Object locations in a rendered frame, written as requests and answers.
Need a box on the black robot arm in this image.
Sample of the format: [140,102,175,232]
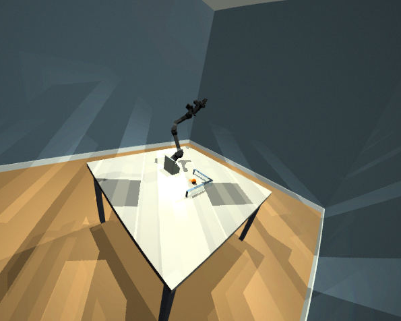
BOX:
[171,100,199,162]

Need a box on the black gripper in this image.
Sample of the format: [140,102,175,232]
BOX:
[195,99,208,111]

